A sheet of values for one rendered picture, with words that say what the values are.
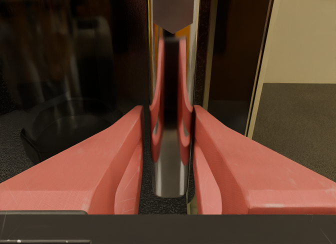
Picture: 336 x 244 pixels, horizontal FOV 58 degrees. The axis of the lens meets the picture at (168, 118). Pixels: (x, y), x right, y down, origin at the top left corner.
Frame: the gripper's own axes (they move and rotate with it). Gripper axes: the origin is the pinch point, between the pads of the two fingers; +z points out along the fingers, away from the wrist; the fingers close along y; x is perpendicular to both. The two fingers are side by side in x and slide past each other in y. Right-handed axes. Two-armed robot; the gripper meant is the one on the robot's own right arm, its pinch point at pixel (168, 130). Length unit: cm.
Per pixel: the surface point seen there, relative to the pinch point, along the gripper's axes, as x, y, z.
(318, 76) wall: 23, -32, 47
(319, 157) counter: 21.9, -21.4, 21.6
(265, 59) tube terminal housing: -0.7, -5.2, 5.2
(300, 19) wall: 11, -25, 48
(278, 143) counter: 21.9, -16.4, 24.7
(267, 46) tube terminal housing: -1.4, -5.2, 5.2
